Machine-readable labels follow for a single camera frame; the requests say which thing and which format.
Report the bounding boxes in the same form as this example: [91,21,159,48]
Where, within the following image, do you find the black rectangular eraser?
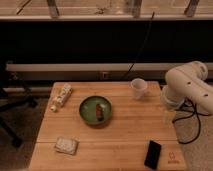
[144,140,161,170]

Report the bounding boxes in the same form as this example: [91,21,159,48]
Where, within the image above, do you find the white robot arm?
[160,61,213,124]

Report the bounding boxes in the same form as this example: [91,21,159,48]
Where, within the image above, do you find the red brown food item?
[96,104,104,121]

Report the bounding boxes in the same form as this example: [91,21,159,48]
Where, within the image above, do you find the green bowl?
[79,96,112,125]

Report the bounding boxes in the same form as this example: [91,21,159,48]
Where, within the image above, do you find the black slanted rod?
[119,11,155,80]

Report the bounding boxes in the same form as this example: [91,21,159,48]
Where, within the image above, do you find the white tube package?
[50,84,72,112]

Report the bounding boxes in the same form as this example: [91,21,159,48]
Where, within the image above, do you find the white wrapped packet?
[54,137,79,155]

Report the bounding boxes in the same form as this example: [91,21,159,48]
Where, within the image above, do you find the black office chair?
[0,61,39,149]

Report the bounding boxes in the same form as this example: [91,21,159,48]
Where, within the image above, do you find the black floor cables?
[171,98,212,145]

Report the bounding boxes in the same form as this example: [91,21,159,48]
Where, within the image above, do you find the white baseboard heater rail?
[6,63,179,81]

